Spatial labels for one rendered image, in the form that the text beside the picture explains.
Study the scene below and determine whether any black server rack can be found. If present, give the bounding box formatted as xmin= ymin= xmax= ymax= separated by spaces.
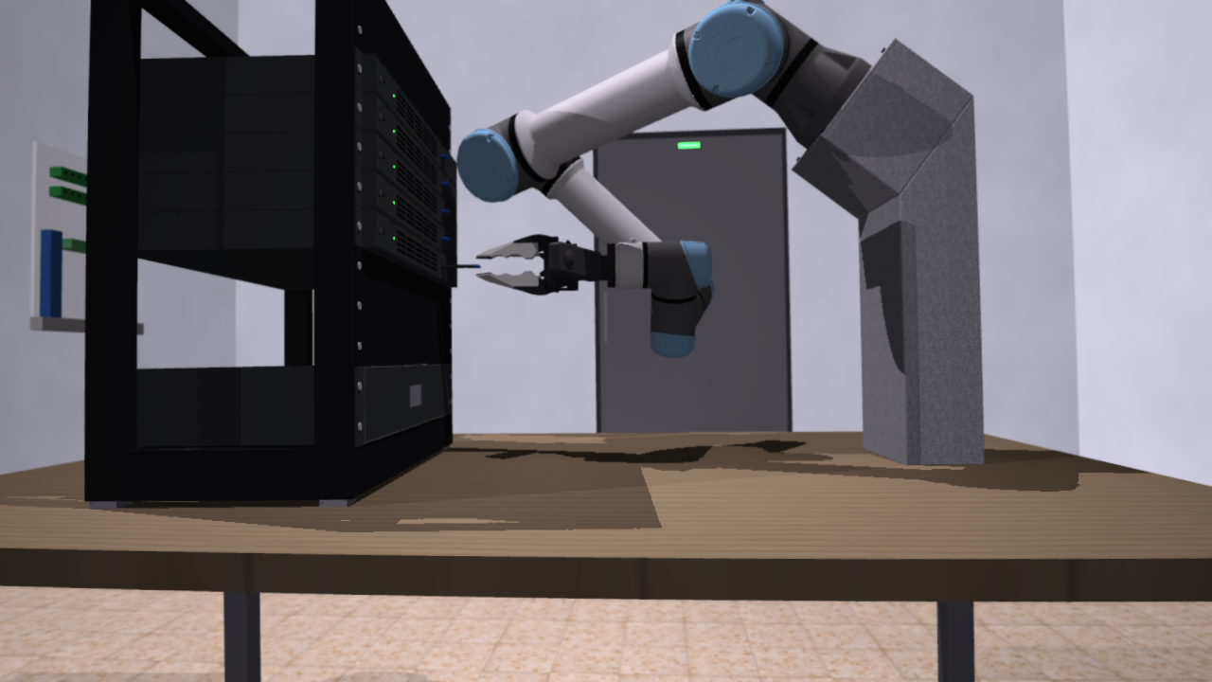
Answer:
xmin=84 ymin=0 xmax=481 ymax=509

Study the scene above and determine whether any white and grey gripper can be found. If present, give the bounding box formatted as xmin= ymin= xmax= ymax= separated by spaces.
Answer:
xmin=476 ymin=234 xmax=614 ymax=296

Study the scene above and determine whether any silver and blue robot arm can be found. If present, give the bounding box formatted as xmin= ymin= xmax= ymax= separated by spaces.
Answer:
xmin=456 ymin=0 xmax=871 ymax=359

